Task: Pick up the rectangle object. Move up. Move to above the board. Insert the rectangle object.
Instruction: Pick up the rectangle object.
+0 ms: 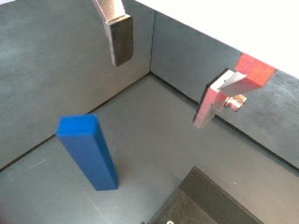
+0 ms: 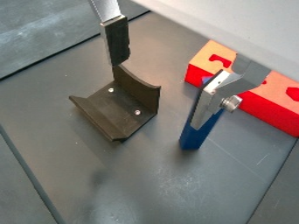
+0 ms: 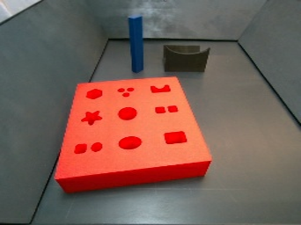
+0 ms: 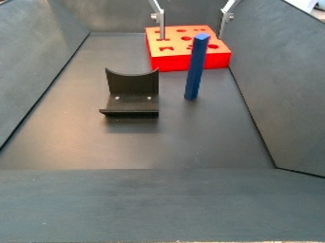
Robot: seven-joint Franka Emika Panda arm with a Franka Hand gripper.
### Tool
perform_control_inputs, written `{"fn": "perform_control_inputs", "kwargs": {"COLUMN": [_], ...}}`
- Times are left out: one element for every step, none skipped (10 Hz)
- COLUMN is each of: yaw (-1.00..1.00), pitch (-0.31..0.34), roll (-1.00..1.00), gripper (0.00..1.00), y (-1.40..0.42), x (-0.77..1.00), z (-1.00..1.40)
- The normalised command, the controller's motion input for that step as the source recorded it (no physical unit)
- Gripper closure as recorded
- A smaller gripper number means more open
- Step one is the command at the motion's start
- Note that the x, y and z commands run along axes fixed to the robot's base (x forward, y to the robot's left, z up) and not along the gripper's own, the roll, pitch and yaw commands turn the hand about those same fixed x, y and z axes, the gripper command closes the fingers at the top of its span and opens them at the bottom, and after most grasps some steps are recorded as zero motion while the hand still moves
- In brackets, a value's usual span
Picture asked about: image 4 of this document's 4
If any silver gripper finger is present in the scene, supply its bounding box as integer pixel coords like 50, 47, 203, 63
218, 0, 240, 38
148, 0, 164, 39

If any blue rectangular peg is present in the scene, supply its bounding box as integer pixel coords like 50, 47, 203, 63
184, 33, 210, 100

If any red shape sorting board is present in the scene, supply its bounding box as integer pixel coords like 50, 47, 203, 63
144, 25, 231, 72

